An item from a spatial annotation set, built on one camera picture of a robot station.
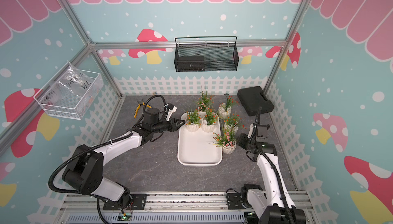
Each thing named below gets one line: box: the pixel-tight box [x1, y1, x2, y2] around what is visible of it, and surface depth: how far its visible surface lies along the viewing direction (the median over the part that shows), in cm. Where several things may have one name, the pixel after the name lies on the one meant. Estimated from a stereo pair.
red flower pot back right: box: [217, 95, 234, 120], surface depth 104 cm
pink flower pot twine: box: [212, 127, 237, 155], surface depth 83 cm
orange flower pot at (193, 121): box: [186, 108, 202, 133], surface depth 93 cm
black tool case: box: [237, 85, 275, 117], surface depth 115 cm
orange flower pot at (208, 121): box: [201, 107, 219, 133], surface depth 95 cm
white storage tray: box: [177, 112, 223, 167], surface depth 93 cm
